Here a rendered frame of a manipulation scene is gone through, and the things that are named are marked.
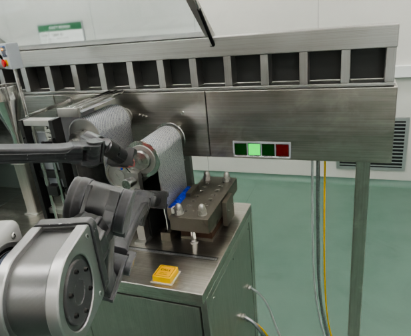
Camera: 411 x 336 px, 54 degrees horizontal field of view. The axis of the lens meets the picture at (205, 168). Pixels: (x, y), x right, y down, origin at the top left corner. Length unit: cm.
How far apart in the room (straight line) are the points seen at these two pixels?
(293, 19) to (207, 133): 235
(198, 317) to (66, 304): 101
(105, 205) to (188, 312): 88
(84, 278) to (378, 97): 131
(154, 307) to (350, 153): 95
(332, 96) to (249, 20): 251
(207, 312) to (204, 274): 13
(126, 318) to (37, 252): 113
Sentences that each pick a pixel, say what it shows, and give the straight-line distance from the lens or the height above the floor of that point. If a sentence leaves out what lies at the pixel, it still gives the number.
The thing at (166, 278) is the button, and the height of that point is 92.
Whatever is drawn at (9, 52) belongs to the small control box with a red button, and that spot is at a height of 168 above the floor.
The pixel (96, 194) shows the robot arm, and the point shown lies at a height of 150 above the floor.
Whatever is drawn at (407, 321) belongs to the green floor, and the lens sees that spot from 272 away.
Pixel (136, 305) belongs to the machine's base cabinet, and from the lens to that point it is 159.
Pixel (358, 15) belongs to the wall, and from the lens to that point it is 392.
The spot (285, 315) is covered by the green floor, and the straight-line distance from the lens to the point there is 264.
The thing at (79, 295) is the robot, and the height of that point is 144.
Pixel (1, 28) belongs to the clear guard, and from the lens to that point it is 215.
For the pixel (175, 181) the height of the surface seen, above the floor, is 110.
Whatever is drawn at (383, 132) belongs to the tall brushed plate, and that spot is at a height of 127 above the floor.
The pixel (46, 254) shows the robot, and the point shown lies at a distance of 54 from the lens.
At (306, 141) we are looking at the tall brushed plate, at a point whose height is 123.
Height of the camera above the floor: 176
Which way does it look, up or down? 22 degrees down
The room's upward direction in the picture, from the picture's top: 6 degrees counter-clockwise
